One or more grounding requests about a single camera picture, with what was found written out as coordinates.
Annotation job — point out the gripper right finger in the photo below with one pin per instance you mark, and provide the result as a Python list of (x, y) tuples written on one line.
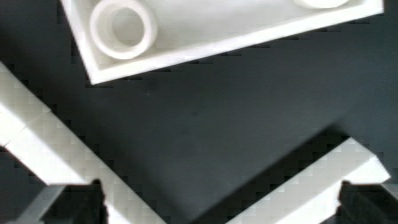
[(369, 204)]

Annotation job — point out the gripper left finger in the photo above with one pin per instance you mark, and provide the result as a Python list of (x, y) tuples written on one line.
[(68, 204)]

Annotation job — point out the white square table top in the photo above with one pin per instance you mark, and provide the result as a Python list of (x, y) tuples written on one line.
[(143, 34)]

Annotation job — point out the white U-shaped border fence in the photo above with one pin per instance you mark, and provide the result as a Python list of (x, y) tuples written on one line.
[(47, 147)]

